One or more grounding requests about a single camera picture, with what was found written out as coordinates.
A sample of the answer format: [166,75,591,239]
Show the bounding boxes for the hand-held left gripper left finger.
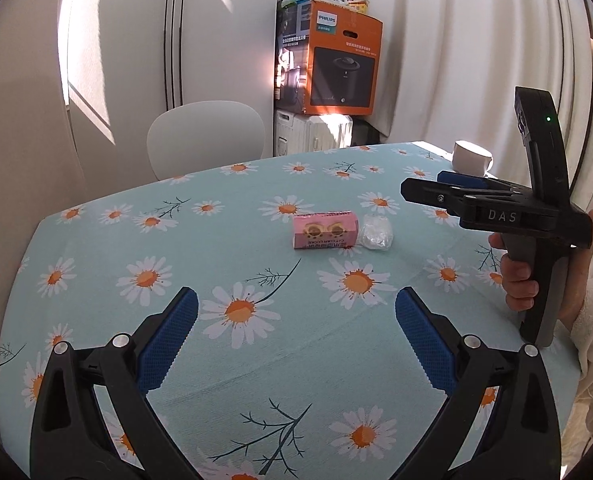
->
[29,286,212,480]

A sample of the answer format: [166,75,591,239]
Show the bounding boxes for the daisy print tablecloth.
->
[0,141,592,480]

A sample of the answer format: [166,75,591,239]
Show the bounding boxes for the clear plastic wrapper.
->
[360,213,393,251]

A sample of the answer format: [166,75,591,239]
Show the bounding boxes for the white ribbed appliance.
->
[274,109,353,157]

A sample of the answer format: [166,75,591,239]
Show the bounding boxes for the orange appliance box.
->
[303,0,383,117]

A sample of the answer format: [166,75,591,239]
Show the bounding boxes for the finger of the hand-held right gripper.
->
[437,170,527,191]
[400,177,532,217]

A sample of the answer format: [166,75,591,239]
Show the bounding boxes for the white cup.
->
[451,141,494,175]

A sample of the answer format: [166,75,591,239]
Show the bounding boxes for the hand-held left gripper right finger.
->
[395,286,563,480]

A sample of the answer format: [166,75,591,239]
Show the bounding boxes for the white wardrobe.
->
[59,0,282,161]

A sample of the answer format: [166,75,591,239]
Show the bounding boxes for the pink cookie box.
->
[294,211,359,249]

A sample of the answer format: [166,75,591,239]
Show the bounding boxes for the white chair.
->
[146,101,267,181]

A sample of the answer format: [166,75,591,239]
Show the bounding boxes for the person's right hand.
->
[489,209,593,329]

